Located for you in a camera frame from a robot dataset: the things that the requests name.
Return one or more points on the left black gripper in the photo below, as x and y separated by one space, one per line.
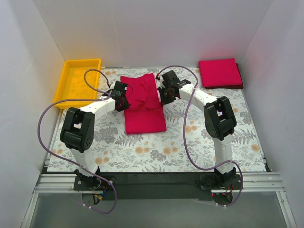
123 104

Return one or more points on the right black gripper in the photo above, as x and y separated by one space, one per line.
165 96

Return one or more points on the crimson t-shirt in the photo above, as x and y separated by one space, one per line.
220 73
145 115

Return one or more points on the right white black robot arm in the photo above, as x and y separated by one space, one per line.
220 123

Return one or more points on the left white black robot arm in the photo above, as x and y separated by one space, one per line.
78 131

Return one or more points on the yellow plastic bin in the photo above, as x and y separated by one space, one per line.
72 83

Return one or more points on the folded crimson t-shirt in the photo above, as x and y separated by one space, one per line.
220 73

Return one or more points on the floral patterned table mat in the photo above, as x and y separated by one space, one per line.
185 146

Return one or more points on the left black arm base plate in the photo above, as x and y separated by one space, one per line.
83 182

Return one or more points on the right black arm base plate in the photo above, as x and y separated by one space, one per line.
212 182

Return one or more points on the aluminium frame rail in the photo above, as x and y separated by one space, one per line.
253 182

